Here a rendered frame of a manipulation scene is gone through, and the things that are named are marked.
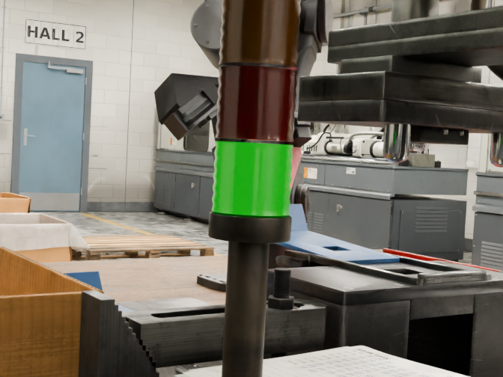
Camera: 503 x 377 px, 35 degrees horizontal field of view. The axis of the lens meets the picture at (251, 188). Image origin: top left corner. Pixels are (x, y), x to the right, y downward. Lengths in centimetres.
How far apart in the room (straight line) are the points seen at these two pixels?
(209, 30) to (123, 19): 1144
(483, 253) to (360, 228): 160
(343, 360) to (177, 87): 37
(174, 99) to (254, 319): 44
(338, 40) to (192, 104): 19
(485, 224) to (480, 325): 604
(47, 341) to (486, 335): 34
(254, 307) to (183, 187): 1095
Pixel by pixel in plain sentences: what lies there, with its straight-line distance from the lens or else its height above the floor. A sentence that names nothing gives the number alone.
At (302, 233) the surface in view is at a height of 100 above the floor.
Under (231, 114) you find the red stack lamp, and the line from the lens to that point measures 37.
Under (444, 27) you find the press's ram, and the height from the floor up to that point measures 117.
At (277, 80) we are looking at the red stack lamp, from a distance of 37.
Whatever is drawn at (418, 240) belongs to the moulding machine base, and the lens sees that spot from 779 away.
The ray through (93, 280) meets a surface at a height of 94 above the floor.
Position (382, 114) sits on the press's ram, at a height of 111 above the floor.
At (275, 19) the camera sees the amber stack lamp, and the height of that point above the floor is 114.
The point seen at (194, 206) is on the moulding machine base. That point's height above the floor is 22.
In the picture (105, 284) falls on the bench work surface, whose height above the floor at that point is 90.
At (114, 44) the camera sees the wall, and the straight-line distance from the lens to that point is 1215.
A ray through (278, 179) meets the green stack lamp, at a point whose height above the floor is 107.
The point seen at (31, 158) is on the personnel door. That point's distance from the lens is 1170.
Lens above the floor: 108
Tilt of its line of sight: 3 degrees down
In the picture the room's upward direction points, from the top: 3 degrees clockwise
